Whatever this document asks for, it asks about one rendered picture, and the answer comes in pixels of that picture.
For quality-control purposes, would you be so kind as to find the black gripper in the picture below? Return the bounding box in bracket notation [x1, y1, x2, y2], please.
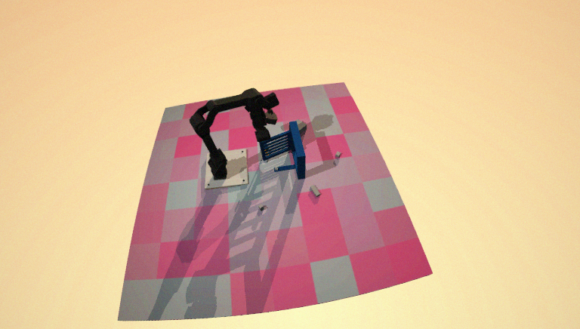
[250, 113, 270, 142]

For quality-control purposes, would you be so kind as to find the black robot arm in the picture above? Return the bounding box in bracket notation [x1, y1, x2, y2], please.
[190, 88, 279, 180]

